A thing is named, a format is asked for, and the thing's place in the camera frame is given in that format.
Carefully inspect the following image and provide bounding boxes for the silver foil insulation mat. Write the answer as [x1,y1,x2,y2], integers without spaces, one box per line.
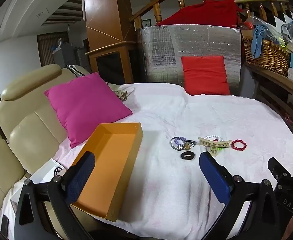
[136,25,242,97]

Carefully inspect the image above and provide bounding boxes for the red bead bracelet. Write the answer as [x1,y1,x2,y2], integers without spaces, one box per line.
[231,139,247,152]

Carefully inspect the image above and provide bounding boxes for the white bead bracelet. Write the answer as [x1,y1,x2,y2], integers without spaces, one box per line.
[204,135,224,143]

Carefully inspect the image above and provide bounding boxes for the white flat box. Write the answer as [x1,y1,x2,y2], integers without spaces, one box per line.
[30,158,67,184]

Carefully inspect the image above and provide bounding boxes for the pink pillow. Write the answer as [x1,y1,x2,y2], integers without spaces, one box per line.
[44,72,133,149]

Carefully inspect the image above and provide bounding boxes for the red blanket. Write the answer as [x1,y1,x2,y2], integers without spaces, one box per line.
[156,0,244,28]

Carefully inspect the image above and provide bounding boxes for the wooden pillar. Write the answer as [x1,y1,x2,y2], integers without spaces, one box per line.
[83,0,135,52]

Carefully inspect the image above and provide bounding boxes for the wooden stair railing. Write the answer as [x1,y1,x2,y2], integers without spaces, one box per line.
[130,0,293,30]

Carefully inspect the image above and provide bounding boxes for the wooden glass-door cabinet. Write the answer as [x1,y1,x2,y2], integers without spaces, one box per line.
[85,41,137,84]

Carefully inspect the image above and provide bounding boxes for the wicker basket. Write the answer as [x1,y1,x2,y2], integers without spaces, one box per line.
[242,37,291,77]

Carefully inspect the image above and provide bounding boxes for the multicoloured bead bracelet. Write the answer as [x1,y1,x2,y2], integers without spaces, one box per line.
[213,139,225,152]

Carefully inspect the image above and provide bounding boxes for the red pillow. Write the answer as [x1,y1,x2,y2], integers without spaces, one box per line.
[181,55,231,96]

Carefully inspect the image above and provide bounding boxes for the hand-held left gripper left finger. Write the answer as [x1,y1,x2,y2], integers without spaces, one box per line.
[13,151,96,240]

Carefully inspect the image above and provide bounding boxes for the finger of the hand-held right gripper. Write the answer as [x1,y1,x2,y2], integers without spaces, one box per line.
[268,157,291,180]

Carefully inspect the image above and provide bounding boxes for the clear plastic bag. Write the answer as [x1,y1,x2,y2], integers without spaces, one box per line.
[281,21,293,46]

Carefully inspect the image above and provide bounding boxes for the metal bangle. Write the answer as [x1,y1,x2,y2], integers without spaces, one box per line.
[171,137,187,151]

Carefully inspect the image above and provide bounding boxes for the camouflage cloth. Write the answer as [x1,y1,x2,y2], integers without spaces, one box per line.
[110,86,137,102]

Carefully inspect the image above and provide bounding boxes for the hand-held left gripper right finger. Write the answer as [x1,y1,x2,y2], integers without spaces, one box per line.
[199,151,280,240]

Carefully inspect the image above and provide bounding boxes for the beige leather sofa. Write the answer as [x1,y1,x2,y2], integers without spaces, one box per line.
[0,64,93,222]

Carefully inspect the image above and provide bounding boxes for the wooden shelf unit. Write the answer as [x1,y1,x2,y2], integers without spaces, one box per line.
[244,62,293,143]

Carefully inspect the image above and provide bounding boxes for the orange cardboard box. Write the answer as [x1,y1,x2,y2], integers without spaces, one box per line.
[70,122,143,222]

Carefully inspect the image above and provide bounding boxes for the beige hair claw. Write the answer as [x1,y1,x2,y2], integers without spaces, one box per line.
[198,137,232,157]

